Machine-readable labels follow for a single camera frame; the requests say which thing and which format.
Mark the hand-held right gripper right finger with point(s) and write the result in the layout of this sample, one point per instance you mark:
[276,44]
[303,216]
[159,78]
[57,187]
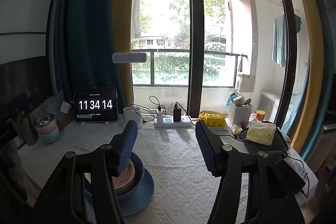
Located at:
[206,148]

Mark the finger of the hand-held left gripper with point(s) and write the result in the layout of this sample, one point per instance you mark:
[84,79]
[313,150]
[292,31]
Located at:
[18,108]

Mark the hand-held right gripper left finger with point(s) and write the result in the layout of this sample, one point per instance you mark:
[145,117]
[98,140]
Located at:
[127,148]

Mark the cream bowl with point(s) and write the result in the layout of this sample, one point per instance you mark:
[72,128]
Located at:
[133,172]

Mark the large blue bowl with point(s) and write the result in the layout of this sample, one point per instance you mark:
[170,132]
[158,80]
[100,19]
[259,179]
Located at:
[137,174]

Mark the white bowl with pink inside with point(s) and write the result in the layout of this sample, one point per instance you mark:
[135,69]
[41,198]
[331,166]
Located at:
[123,182]

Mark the large light blue plate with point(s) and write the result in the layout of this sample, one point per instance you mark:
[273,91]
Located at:
[147,187]

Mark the person's left hand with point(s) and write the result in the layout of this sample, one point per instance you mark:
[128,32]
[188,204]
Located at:
[10,163]

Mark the yellow wet wipes pack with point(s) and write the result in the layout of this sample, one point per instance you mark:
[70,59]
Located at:
[212,119]

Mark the small snack packet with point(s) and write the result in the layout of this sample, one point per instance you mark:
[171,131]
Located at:
[236,130]

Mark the clear plastic bag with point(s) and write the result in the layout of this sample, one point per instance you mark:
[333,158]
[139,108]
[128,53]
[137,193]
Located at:
[53,106]

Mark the white textured tablecloth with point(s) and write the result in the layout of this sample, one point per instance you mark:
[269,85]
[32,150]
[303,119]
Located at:
[170,155]

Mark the pink and silver tumbler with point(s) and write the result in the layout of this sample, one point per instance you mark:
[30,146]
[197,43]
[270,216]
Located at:
[48,132]

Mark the white power strip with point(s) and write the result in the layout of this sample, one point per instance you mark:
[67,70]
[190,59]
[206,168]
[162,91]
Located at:
[170,123]

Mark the black charger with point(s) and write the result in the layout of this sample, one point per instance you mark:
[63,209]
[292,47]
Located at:
[177,115]

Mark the small red box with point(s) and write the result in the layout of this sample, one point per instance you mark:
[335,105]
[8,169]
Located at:
[244,124]

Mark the white charger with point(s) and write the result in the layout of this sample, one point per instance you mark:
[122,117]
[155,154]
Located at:
[160,113]

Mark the white plastic basket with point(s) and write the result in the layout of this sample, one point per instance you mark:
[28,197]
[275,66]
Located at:
[240,115]

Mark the small white box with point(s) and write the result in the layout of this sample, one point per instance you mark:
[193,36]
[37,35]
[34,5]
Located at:
[66,107]

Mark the blue plastic bag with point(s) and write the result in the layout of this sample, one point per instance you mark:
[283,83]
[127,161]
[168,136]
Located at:
[230,100]

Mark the black tablet clock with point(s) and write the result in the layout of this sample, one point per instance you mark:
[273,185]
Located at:
[95,104]

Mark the yellow tissue pack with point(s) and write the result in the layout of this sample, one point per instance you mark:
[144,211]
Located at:
[260,134]

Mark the red can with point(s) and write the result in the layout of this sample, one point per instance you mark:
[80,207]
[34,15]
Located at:
[260,116]

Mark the white air conditioner unit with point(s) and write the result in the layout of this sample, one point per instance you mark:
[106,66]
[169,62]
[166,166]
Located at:
[269,106]

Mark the black phone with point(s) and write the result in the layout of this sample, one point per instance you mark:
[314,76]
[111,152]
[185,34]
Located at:
[291,174]

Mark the white desk lamp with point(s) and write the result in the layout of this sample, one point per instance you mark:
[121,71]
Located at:
[130,58]

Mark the balcony railing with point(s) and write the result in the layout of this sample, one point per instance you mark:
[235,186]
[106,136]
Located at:
[170,51]

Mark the teal curtain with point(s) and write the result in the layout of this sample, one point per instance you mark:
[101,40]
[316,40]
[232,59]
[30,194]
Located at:
[89,29]
[326,69]

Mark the white plastic pouch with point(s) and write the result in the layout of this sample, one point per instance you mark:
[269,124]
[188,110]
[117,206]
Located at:
[309,176]

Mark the light blue hanging cloth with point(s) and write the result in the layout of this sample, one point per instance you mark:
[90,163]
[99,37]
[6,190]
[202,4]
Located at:
[279,40]

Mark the yellow curtain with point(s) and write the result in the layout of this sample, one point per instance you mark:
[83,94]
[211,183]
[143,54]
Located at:
[307,43]
[122,16]

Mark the white hanging cloth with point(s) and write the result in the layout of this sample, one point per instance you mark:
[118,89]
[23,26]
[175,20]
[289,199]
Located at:
[136,11]

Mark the dark window post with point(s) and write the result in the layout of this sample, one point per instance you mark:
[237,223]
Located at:
[195,29]

